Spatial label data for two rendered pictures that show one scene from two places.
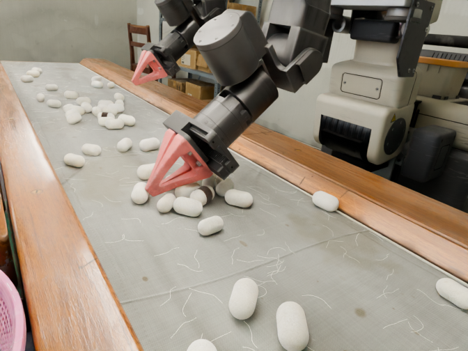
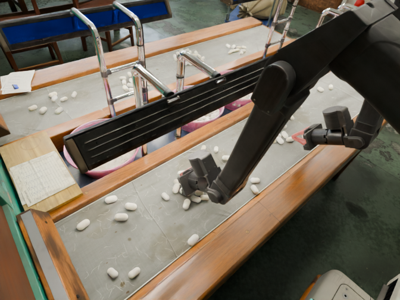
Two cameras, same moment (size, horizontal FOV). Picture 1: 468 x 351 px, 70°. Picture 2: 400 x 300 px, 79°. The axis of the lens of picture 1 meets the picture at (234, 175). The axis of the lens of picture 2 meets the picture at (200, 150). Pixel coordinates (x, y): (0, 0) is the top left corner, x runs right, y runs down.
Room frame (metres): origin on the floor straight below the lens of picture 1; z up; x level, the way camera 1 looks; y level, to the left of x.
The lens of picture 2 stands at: (0.34, -0.40, 1.45)
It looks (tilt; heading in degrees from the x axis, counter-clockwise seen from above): 48 degrees down; 81
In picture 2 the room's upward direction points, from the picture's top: 8 degrees clockwise
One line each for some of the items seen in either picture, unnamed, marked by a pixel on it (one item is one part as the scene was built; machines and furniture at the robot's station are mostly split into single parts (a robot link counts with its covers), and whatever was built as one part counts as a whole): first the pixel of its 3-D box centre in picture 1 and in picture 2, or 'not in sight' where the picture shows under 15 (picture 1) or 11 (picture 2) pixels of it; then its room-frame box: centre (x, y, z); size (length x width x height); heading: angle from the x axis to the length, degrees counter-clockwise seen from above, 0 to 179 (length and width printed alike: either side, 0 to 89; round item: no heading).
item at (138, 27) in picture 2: not in sight; (115, 72); (0.09, 0.50, 0.90); 0.20 x 0.19 x 0.45; 37
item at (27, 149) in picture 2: not in sight; (38, 170); (-0.10, 0.10, 0.77); 0.33 x 0.15 x 0.01; 127
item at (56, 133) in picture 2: not in sight; (199, 84); (0.46, 0.73, 0.71); 1.81 x 0.05 x 0.11; 37
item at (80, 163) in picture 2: not in sight; (193, 98); (0.38, 0.11, 1.08); 0.62 x 0.08 x 0.07; 37
